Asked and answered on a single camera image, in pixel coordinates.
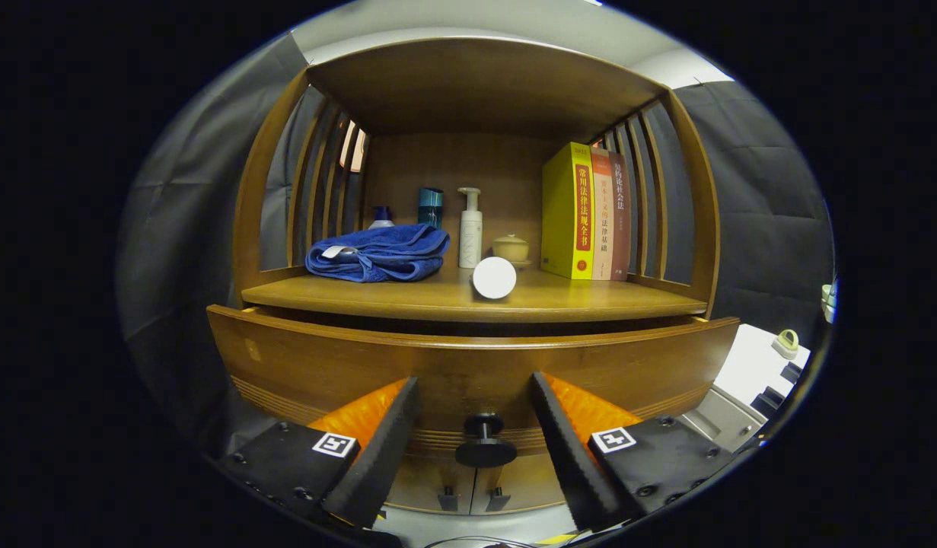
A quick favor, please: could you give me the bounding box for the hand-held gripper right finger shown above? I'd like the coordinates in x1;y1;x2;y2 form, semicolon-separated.
531;371;743;534

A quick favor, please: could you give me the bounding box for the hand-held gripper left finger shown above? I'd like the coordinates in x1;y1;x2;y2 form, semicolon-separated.
217;375;422;531

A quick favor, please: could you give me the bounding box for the wooden drawer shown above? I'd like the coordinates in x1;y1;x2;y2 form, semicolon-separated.
207;304;741;469

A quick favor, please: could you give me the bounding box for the white and green tube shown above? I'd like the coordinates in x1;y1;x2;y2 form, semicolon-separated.
472;256;518;300

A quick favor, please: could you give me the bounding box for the wooden cabinet door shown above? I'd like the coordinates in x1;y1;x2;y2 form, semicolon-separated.
388;457;476;515
472;453;568;515

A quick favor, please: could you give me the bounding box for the wooden cabinet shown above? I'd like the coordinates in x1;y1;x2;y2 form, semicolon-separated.
232;37;722;517

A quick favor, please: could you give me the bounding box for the white side table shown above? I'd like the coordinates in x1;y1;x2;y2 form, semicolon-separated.
677;323;811;454

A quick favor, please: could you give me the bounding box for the blue folded towel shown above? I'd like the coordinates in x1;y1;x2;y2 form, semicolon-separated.
305;223;451;283

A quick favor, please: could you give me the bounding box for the beige lidded teacup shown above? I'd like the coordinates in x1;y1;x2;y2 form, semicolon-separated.
492;234;531;269

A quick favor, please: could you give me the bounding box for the orange and white book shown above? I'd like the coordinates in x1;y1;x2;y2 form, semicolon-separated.
590;147;615;281

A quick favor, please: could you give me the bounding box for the dark red book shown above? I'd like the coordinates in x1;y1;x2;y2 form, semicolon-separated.
610;151;633;282

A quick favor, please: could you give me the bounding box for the white pump bottle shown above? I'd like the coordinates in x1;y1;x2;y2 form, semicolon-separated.
457;187;484;269

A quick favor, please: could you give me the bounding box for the yellow book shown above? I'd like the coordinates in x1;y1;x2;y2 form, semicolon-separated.
540;142;595;281

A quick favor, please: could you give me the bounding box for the teal bottle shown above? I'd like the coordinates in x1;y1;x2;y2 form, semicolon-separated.
417;187;445;229

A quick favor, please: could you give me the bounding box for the black backdrop cloth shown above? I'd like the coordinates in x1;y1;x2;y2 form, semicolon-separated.
118;34;834;457

